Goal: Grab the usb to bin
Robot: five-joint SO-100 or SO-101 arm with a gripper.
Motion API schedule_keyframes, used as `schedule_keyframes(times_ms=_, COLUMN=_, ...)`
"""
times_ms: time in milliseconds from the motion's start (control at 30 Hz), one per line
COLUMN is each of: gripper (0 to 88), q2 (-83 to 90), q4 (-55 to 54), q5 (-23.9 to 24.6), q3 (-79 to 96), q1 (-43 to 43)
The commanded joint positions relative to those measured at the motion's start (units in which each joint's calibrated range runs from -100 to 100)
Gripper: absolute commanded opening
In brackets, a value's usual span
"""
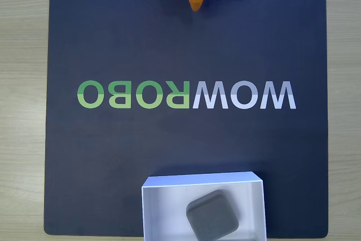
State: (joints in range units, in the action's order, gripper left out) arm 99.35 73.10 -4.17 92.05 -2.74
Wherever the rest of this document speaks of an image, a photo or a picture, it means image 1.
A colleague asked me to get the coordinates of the dark blue WOWROBO mat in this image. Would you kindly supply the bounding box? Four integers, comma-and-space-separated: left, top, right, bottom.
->
43, 0, 329, 238

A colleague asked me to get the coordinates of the grey square rounded case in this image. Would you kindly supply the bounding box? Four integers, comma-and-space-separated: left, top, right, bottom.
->
185, 189, 241, 241

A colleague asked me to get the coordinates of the white open cardboard box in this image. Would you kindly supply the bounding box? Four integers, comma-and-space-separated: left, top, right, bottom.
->
140, 171, 267, 241

